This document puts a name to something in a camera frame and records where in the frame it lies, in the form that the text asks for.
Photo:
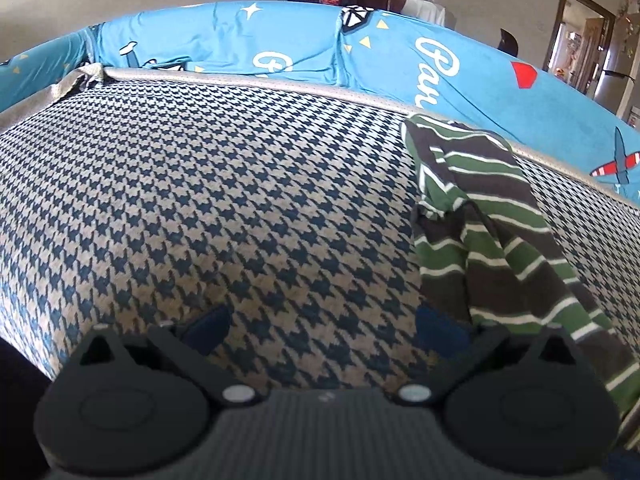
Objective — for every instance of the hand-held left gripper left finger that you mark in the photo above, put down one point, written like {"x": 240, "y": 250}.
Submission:
{"x": 207, "y": 330}

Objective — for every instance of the blue printed sofa cover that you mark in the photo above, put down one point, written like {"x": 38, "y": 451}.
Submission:
{"x": 250, "y": 40}

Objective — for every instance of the table with white tablecloth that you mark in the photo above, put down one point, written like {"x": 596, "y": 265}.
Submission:
{"x": 425, "y": 10}

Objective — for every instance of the houndstooth sofa seat mat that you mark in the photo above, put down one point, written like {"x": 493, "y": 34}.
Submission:
{"x": 200, "y": 200}

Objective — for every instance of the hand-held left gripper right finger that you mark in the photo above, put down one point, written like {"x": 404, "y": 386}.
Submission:
{"x": 440, "y": 332}

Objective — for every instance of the silver refrigerator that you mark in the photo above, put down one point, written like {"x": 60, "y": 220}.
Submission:
{"x": 617, "y": 70}

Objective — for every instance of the small dark chair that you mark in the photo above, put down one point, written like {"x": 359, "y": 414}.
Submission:
{"x": 509, "y": 42}

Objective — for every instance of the green brown striped shirt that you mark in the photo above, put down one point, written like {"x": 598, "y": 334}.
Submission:
{"x": 490, "y": 240}

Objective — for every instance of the wooden doorway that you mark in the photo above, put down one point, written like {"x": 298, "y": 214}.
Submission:
{"x": 575, "y": 35}

